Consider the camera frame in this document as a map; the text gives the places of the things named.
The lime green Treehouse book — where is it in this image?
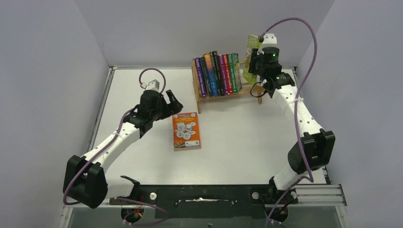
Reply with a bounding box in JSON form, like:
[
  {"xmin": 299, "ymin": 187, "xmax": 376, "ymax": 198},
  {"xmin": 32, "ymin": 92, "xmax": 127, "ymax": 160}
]
[{"xmin": 242, "ymin": 35, "xmax": 261, "ymax": 85}]

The wooden book rack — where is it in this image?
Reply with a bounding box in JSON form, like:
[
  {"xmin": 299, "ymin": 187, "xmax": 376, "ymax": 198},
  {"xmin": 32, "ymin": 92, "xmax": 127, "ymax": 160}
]
[{"xmin": 192, "ymin": 59, "xmax": 265, "ymax": 114}]

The orange Treehouse book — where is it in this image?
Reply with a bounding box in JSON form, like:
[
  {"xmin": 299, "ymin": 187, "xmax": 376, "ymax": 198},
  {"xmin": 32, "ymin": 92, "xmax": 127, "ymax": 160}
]
[{"xmin": 172, "ymin": 112, "xmax": 201, "ymax": 151}]

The red Treehouse book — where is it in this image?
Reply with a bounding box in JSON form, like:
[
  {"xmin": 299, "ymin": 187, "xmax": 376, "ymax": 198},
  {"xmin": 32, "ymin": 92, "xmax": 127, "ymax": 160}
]
[{"xmin": 223, "ymin": 54, "xmax": 234, "ymax": 94}]

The magenta Treehouse book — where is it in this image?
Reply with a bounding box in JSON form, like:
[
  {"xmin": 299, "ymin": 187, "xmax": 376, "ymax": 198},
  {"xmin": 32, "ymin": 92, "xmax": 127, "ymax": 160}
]
[{"xmin": 218, "ymin": 55, "xmax": 229, "ymax": 95}]

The dark green book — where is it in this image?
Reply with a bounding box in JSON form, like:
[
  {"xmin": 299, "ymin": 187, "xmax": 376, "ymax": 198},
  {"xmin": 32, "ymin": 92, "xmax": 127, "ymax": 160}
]
[{"xmin": 210, "ymin": 51, "xmax": 224, "ymax": 96}]

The purple comic book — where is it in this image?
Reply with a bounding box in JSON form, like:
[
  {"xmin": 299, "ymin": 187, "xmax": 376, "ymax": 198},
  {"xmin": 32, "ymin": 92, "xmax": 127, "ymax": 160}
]
[{"xmin": 194, "ymin": 57, "xmax": 206, "ymax": 98}]

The black Moon and Sixpence book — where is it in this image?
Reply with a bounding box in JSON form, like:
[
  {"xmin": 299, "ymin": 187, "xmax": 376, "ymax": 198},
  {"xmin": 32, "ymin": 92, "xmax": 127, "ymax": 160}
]
[{"xmin": 212, "ymin": 51, "xmax": 226, "ymax": 96}]

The Little Women book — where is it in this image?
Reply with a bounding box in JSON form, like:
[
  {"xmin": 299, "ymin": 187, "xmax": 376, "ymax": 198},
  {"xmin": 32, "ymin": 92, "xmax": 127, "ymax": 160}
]
[{"xmin": 200, "ymin": 57, "xmax": 213, "ymax": 97}]

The Jane Eyre book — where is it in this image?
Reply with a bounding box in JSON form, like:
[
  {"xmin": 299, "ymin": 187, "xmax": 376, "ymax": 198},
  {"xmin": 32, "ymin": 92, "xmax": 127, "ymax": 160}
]
[{"xmin": 204, "ymin": 53, "xmax": 219, "ymax": 97}]

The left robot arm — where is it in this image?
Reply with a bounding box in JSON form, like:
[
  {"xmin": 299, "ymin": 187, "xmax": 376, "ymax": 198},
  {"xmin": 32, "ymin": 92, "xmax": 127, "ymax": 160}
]
[{"xmin": 63, "ymin": 90, "xmax": 183, "ymax": 209}]

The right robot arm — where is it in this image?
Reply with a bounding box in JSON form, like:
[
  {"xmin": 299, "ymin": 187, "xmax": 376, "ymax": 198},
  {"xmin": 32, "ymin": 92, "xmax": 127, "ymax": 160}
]
[{"xmin": 248, "ymin": 47, "xmax": 336, "ymax": 203}]

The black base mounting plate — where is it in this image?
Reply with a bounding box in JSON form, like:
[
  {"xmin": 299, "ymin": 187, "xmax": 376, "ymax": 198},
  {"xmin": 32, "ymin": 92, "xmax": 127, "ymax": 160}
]
[{"xmin": 109, "ymin": 184, "xmax": 298, "ymax": 219}]

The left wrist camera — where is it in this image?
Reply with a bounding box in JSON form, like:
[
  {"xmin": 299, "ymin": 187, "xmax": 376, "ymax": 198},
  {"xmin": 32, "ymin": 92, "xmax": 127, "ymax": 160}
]
[{"xmin": 140, "ymin": 79, "xmax": 160, "ymax": 92}]

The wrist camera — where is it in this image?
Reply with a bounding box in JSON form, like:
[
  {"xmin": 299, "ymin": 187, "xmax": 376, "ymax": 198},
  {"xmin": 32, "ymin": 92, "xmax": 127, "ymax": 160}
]
[
  {"xmin": 257, "ymin": 33, "xmax": 278, "ymax": 55},
  {"xmin": 140, "ymin": 79, "xmax": 160, "ymax": 92}
]

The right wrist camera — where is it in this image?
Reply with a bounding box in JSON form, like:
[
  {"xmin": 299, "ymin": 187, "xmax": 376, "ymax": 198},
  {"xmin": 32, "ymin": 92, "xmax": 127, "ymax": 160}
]
[{"xmin": 257, "ymin": 33, "xmax": 278, "ymax": 55}]

